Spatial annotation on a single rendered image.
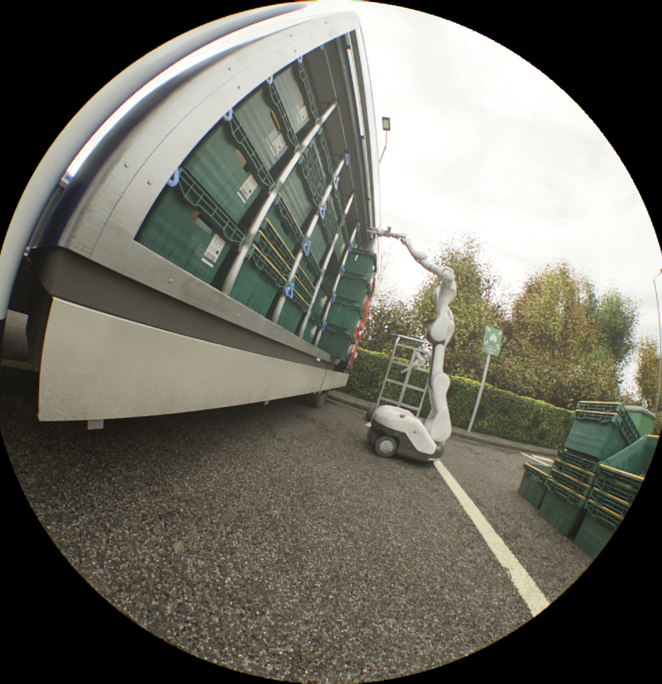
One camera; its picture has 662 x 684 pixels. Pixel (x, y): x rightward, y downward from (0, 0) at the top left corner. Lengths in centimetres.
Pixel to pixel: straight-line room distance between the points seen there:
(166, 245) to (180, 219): 8
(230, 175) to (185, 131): 38
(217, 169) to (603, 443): 207
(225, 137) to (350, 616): 134
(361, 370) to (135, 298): 449
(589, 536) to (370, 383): 429
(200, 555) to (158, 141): 88
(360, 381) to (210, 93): 456
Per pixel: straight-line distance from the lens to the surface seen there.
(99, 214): 46
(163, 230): 71
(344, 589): 74
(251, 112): 100
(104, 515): 76
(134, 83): 65
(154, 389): 60
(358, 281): 227
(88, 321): 47
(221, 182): 86
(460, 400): 505
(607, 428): 164
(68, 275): 46
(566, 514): 170
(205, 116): 60
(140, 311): 53
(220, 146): 86
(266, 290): 117
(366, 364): 467
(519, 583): 109
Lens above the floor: 56
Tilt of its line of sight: 5 degrees up
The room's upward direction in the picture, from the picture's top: 18 degrees clockwise
